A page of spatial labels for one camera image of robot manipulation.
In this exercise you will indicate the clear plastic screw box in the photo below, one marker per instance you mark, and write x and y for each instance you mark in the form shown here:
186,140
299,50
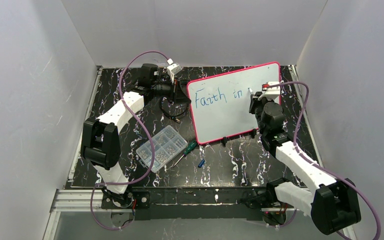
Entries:
168,143

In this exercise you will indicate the black whiteboard clip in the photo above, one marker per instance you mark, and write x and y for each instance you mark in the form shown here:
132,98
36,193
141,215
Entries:
224,141
253,133

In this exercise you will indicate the blue marker cap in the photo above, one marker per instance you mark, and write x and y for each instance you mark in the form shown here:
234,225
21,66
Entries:
202,162

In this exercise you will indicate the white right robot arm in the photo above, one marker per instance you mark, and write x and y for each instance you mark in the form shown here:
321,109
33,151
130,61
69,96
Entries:
331,203

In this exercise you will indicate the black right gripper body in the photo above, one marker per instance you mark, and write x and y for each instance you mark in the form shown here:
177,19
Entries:
254,103

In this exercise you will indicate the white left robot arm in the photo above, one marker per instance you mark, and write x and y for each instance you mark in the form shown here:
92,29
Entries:
100,143

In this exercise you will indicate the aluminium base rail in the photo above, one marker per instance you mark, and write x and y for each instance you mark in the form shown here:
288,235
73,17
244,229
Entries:
152,203

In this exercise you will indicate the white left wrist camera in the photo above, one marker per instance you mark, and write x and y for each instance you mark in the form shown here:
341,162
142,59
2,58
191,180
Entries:
173,68

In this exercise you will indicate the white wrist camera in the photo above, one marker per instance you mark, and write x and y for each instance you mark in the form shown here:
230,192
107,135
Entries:
173,68
270,90

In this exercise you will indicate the pink framed whiteboard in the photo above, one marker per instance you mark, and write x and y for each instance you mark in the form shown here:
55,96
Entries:
220,103

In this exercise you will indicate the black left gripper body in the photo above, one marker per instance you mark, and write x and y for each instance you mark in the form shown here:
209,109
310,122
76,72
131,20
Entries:
174,91

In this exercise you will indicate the green handled screwdriver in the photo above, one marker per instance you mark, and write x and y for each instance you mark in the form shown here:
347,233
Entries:
190,147

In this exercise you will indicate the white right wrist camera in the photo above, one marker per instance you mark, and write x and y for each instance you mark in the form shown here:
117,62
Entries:
270,90

